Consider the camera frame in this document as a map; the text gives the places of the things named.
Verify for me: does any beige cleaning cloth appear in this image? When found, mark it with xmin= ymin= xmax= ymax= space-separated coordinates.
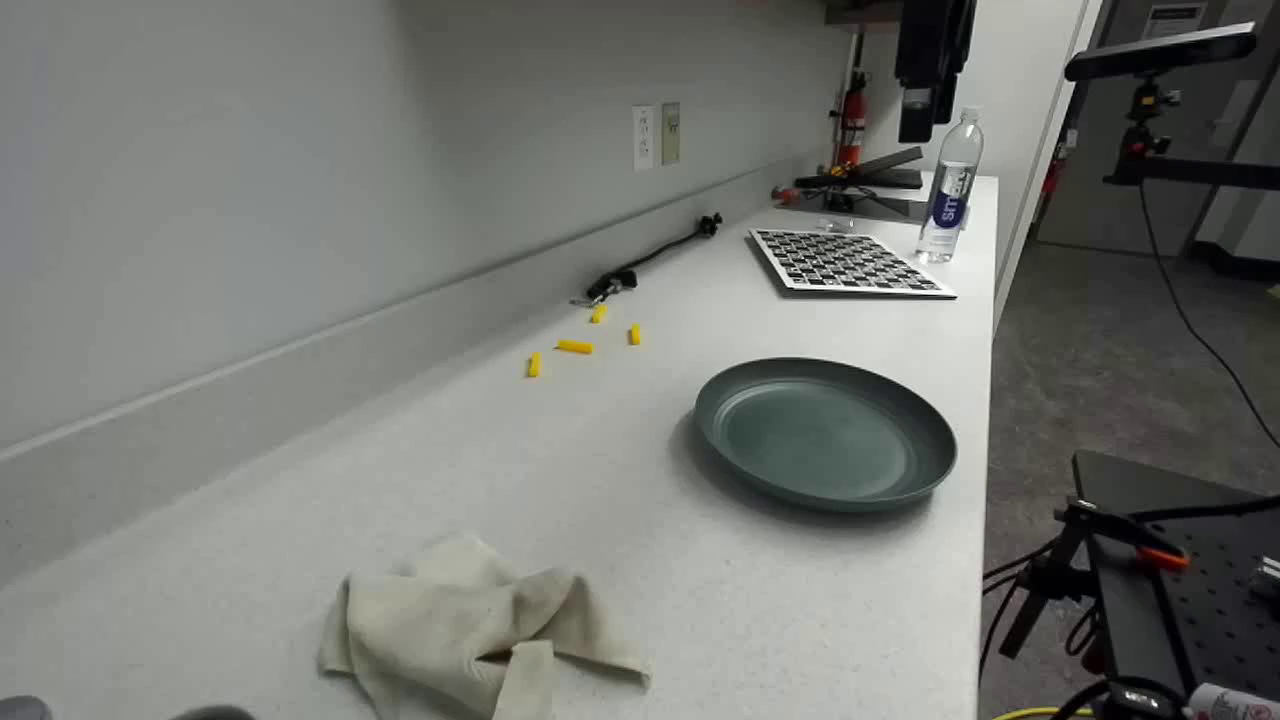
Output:
xmin=315 ymin=526 xmax=652 ymax=720

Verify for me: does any dark green round plate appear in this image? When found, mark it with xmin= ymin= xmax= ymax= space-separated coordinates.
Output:
xmin=688 ymin=351 xmax=959 ymax=519

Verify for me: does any black perforated breadboard plate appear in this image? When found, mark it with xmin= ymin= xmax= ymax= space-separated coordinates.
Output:
xmin=1067 ymin=449 xmax=1280 ymax=703

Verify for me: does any computer keyboard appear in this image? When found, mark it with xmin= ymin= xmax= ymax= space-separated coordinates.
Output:
xmin=745 ymin=218 xmax=959 ymax=303

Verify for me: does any black flat tool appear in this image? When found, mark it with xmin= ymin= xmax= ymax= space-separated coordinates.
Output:
xmin=771 ymin=182 xmax=934 ymax=225

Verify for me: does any red and black hand tool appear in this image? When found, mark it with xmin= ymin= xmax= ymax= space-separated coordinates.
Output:
xmin=830 ymin=28 xmax=873 ymax=175

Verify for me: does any clear plastic water bottle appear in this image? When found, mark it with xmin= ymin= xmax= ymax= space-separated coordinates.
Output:
xmin=912 ymin=108 xmax=994 ymax=269

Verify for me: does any black hanging device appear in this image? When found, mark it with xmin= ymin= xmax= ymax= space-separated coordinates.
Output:
xmin=893 ymin=0 xmax=979 ymax=149

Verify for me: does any black round base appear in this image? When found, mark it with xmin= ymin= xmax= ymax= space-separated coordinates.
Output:
xmin=1050 ymin=676 xmax=1194 ymax=720

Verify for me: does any white cylindrical object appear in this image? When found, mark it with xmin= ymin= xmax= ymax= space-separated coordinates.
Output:
xmin=1181 ymin=680 xmax=1280 ymax=720

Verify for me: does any black power cable with plug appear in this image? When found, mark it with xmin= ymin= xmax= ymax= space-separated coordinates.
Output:
xmin=581 ymin=209 xmax=728 ymax=303

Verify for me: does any white wall outlet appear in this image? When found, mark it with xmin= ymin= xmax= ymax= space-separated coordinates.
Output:
xmin=628 ymin=104 xmax=661 ymax=175

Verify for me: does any beige wall outlet plate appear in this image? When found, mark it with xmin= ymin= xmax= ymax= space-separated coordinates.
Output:
xmin=656 ymin=99 xmax=688 ymax=168

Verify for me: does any black long-handled tool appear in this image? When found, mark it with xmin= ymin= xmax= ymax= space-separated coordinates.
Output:
xmin=791 ymin=145 xmax=929 ymax=196

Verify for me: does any black clamp with orange handle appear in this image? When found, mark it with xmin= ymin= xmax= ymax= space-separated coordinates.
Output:
xmin=979 ymin=493 xmax=1197 ymax=664

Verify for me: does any thin black hanging cable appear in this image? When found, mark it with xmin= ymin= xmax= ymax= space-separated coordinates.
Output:
xmin=1132 ymin=175 xmax=1280 ymax=455

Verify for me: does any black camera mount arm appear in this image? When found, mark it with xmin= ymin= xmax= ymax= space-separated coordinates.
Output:
xmin=1100 ymin=75 xmax=1280 ymax=191

